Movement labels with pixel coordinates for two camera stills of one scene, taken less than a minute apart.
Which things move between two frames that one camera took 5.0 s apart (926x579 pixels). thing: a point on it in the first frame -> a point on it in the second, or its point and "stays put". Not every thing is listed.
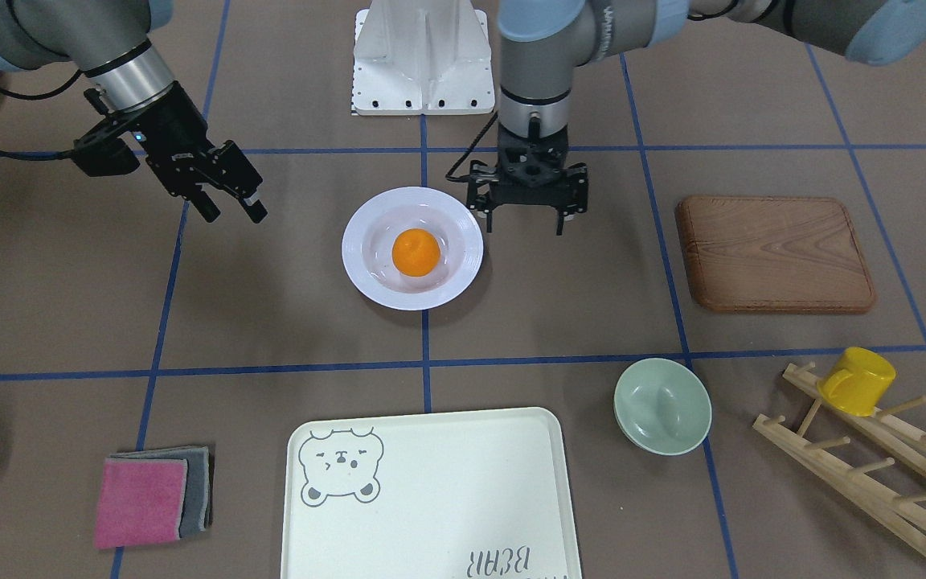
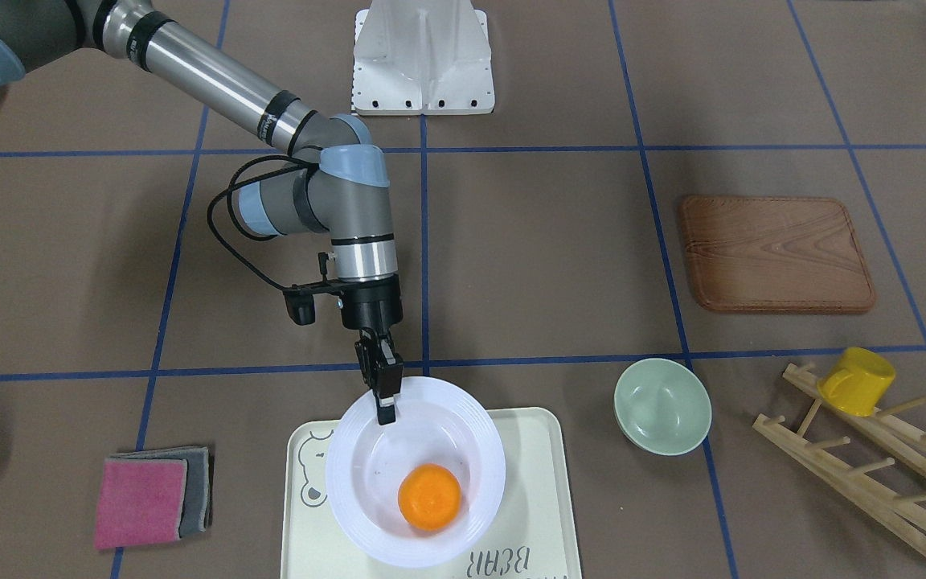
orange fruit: (415, 252) -> (430, 498)
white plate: (369, 240) -> (424, 491)
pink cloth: (141, 501) stays put
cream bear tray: (456, 494) stays put
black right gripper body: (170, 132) -> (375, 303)
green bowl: (662, 407) stays put
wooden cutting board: (773, 255) stays put
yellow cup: (855, 383) stays put
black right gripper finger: (240, 178) -> (387, 382)
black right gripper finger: (202, 203) -> (366, 359)
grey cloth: (198, 489) stays put
